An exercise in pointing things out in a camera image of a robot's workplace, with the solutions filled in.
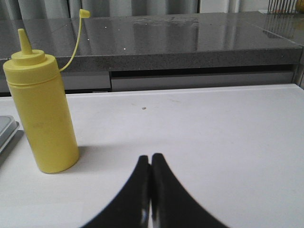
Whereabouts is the yellow squeeze bottle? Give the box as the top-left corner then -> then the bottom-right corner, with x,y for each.
2,9 -> 91,174

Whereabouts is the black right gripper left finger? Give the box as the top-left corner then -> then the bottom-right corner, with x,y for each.
83,155 -> 150,228

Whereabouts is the metal wire rack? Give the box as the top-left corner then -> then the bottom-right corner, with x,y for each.
266,0 -> 304,14

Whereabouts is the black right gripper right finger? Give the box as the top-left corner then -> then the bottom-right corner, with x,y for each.
151,153 -> 226,228

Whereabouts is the grey granite counter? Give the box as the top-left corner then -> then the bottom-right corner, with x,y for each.
0,11 -> 304,97

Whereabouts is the silver electronic kitchen scale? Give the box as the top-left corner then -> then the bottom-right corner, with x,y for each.
0,115 -> 24,167

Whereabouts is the grey curtain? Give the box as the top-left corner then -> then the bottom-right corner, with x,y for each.
0,0 -> 200,20

